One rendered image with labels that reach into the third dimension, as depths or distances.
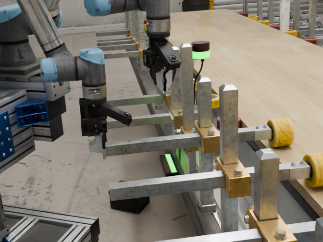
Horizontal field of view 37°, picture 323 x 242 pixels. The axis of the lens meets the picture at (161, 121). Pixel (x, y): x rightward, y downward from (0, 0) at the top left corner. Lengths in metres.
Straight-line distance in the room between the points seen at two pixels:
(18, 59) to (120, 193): 1.07
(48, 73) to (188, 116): 0.48
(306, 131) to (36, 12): 0.91
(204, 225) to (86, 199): 1.74
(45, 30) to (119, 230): 1.45
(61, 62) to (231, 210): 0.67
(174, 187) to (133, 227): 1.66
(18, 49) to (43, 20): 0.47
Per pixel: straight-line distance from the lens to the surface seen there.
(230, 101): 1.08
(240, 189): 1.08
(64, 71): 1.46
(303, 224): 0.93
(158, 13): 1.49
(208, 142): 1.29
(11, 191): 3.33
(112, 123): 1.80
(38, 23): 1.57
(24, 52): 2.02
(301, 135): 1.50
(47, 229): 2.42
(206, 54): 1.55
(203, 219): 1.43
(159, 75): 1.54
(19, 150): 2.00
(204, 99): 1.33
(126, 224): 2.77
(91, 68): 1.46
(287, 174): 1.15
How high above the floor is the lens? 1.45
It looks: 20 degrees down
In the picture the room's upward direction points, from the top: 3 degrees counter-clockwise
